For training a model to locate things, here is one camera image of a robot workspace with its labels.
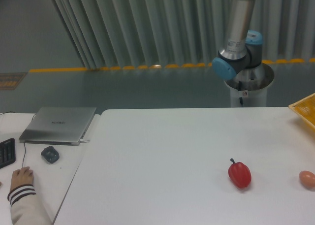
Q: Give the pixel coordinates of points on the person's hand on mouse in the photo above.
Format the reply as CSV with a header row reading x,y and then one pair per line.
x,y
20,177

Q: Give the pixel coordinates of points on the beige striped-cuff sleeve forearm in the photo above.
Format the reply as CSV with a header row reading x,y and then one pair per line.
x,y
27,207

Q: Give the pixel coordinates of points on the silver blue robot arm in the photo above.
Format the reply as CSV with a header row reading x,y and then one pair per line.
x,y
234,55

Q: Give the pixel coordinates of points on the red bell pepper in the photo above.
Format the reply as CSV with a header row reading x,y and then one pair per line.
x,y
239,174

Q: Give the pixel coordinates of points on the black keyboard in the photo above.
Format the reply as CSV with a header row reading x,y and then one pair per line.
x,y
7,152

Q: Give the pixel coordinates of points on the small black tray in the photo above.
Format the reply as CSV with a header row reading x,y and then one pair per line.
x,y
50,154

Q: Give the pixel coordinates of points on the silver closed laptop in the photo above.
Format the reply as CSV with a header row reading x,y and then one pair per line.
x,y
58,125

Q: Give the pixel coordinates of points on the brown egg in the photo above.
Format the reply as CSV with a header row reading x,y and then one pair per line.
x,y
307,179

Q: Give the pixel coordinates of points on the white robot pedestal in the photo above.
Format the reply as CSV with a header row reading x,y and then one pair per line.
x,y
250,86

